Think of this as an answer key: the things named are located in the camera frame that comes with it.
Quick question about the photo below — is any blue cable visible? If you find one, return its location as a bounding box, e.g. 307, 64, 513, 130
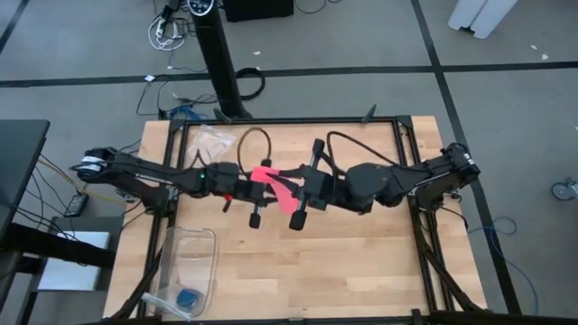
169, 104, 209, 121
467, 215, 541, 317

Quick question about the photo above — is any black floor cable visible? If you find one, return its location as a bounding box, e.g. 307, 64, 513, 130
135, 74, 219, 119

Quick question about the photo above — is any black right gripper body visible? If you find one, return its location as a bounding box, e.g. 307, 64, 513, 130
288, 138, 350, 232

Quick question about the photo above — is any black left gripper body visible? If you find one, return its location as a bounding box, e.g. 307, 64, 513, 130
220, 157, 274, 229

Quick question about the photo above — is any black power adapter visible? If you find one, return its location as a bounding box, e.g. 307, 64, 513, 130
62, 192, 90, 218

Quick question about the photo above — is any grey caster wheel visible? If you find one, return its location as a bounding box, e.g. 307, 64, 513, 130
550, 177, 578, 202

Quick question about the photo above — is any clear plastic zip bag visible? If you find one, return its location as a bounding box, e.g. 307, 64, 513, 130
185, 124, 238, 167
140, 292, 194, 322

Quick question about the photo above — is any white power strip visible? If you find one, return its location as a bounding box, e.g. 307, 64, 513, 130
147, 15, 187, 51

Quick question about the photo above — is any black aluminium table frame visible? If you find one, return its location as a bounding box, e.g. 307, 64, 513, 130
103, 115, 491, 325

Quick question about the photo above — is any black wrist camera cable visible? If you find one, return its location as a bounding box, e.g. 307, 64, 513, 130
236, 126, 273, 175
325, 130, 401, 175

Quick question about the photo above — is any yellow cable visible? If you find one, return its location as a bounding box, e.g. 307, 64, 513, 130
38, 155, 128, 205

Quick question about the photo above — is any blue bandage roll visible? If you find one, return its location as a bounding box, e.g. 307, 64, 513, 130
174, 288, 204, 311

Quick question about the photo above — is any black desk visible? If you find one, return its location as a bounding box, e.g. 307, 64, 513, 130
0, 118, 117, 325

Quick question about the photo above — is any black tower fan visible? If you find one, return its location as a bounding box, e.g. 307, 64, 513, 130
187, 0, 253, 121

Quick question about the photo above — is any pink bandage roll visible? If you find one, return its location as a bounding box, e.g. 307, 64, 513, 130
250, 165, 303, 216

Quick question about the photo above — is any white flat box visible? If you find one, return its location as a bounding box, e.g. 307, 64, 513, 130
35, 230, 112, 293

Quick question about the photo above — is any clear plastic bin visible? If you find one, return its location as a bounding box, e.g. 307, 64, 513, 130
155, 225, 221, 320

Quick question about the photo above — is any coiled black cable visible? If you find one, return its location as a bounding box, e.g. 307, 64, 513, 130
234, 66, 266, 101

